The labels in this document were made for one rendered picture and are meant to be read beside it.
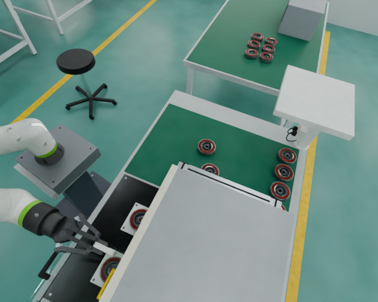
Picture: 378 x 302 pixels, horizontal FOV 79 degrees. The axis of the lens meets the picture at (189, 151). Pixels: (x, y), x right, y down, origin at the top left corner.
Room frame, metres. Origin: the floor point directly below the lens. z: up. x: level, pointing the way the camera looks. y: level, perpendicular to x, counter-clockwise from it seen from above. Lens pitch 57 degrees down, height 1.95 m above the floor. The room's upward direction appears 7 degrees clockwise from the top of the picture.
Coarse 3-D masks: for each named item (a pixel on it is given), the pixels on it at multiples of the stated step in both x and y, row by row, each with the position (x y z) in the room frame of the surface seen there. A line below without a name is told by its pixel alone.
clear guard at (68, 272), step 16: (64, 256) 0.09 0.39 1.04; (80, 256) 0.09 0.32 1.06; (96, 256) 0.10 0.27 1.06; (112, 256) 0.11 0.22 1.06; (48, 272) 0.04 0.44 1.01; (64, 272) 0.04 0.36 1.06; (80, 272) 0.05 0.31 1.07; (96, 272) 0.05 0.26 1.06; (48, 288) -0.01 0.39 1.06; (64, 288) 0.00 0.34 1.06; (80, 288) 0.00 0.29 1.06; (96, 288) 0.01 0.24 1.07
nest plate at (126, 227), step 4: (136, 204) 0.40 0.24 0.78; (140, 204) 0.40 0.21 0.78; (136, 208) 0.38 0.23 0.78; (140, 208) 0.38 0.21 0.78; (144, 208) 0.38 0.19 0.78; (148, 208) 0.39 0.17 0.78; (132, 212) 0.35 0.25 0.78; (128, 216) 0.33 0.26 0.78; (128, 220) 0.31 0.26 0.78; (136, 220) 0.32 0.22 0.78; (124, 224) 0.29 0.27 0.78; (128, 224) 0.29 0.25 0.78; (124, 228) 0.27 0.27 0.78; (128, 228) 0.27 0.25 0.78; (128, 232) 0.25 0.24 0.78; (132, 232) 0.25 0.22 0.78
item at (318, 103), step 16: (288, 80) 0.99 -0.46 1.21; (304, 80) 1.01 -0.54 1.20; (320, 80) 1.02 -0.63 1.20; (336, 80) 1.04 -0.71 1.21; (288, 96) 0.87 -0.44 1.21; (304, 96) 0.89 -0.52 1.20; (320, 96) 0.90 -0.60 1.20; (336, 96) 0.91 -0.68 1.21; (352, 96) 0.93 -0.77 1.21; (288, 112) 0.77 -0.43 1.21; (304, 112) 0.78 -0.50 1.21; (320, 112) 0.79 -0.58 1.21; (336, 112) 0.81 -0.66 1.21; (352, 112) 0.82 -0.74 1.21; (304, 128) 0.96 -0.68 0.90; (320, 128) 0.71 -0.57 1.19; (336, 128) 0.70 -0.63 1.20; (352, 128) 0.72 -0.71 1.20; (304, 144) 0.92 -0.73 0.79
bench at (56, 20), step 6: (48, 0) 2.97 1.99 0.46; (90, 0) 3.68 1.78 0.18; (12, 6) 3.20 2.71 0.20; (48, 6) 2.97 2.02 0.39; (78, 6) 3.42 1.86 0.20; (24, 12) 3.12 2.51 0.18; (30, 12) 3.11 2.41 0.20; (54, 12) 2.99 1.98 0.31; (66, 12) 3.22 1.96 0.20; (72, 12) 3.28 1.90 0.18; (42, 18) 3.03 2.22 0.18; (48, 18) 3.01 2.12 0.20; (54, 18) 2.96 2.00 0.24; (60, 18) 3.05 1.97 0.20; (60, 30) 2.97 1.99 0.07
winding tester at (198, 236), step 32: (160, 192) 0.26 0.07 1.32; (192, 192) 0.27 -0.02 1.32; (224, 192) 0.28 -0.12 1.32; (160, 224) 0.17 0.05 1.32; (192, 224) 0.18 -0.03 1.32; (224, 224) 0.19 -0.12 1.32; (256, 224) 0.20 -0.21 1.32; (288, 224) 0.21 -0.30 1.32; (128, 256) 0.08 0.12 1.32; (160, 256) 0.09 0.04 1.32; (192, 256) 0.10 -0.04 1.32; (224, 256) 0.11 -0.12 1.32; (256, 256) 0.12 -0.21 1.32; (128, 288) 0.01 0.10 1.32; (160, 288) 0.02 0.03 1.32; (192, 288) 0.03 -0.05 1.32; (224, 288) 0.04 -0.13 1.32; (256, 288) 0.05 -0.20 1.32
